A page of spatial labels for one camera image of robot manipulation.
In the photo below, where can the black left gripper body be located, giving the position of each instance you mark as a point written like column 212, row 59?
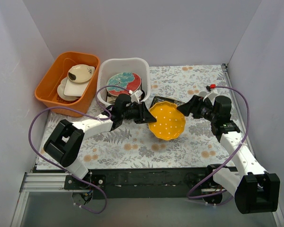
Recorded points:
column 140, row 113

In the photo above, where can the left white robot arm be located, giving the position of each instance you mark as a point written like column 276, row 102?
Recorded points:
column 65, row 141

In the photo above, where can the yellow plate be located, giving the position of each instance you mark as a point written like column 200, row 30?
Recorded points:
column 170, row 122

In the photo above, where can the square floral ceramic plate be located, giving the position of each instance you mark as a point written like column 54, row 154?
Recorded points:
column 136, row 96

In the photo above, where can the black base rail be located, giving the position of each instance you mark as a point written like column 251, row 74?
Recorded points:
column 146, row 182

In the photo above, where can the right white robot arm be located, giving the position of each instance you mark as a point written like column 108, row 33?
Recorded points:
column 254, row 189

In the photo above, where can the white plastic bin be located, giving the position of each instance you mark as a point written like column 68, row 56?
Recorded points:
column 136, row 65

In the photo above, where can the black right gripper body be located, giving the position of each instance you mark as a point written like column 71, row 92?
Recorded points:
column 195, row 107

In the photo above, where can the floral tablecloth mat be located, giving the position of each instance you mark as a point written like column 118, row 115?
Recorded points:
column 135, row 146

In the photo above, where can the white square plate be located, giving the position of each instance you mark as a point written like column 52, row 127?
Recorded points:
column 75, row 89

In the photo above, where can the black square patterned plate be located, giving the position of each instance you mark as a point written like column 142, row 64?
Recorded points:
column 159, row 99

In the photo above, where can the beige round plate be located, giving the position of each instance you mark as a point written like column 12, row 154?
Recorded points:
column 81, row 73

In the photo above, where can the orange plastic bin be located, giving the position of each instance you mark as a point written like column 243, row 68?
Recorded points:
column 55, row 89

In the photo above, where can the white scalloped plate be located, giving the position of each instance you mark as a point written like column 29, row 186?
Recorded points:
column 60, row 91

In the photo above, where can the red plate teal flower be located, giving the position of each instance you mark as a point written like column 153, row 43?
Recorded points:
column 121, row 82

